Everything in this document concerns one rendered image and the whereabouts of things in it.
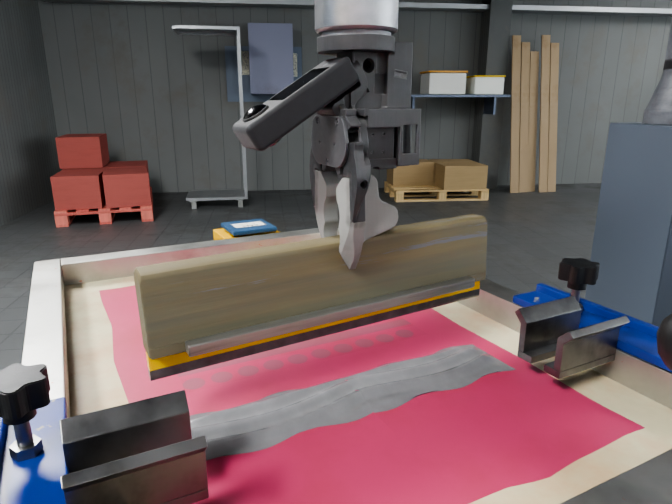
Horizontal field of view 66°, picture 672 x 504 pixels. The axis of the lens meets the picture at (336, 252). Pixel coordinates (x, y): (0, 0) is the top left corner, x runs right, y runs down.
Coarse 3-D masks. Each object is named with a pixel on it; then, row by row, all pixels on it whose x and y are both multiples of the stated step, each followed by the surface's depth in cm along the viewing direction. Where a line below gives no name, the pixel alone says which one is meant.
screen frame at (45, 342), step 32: (96, 256) 86; (128, 256) 86; (160, 256) 89; (192, 256) 91; (32, 288) 71; (480, 288) 71; (32, 320) 61; (64, 320) 66; (512, 320) 67; (32, 352) 53; (64, 352) 54; (64, 384) 47; (640, 384) 52; (608, 480) 35; (640, 480) 35
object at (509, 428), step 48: (432, 336) 65; (480, 336) 65; (480, 384) 54; (528, 384) 54; (432, 432) 46; (480, 432) 46; (528, 432) 46; (576, 432) 46; (624, 432) 46; (480, 480) 40; (528, 480) 40
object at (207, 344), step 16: (416, 288) 56; (432, 288) 56; (448, 288) 57; (464, 288) 58; (352, 304) 52; (368, 304) 52; (384, 304) 53; (400, 304) 54; (288, 320) 48; (304, 320) 49; (320, 320) 49; (336, 320) 50; (208, 336) 45; (224, 336) 45; (240, 336) 46; (256, 336) 46; (272, 336) 47; (192, 352) 44; (208, 352) 44
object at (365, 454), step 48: (144, 384) 54; (240, 384) 54; (288, 384) 54; (336, 432) 46; (384, 432) 46; (240, 480) 40; (288, 480) 40; (336, 480) 40; (384, 480) 40; (432, 480) 40
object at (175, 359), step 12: (468, 288) 62; (420, 300) 58; (372, 312) 55; (324, 324) 53; (276, 336) 50; (228, 348) 48; (240, 348) 48; (156, 360) 45; (168, 360) 45; (180, 360) 46; (192, 360) 46
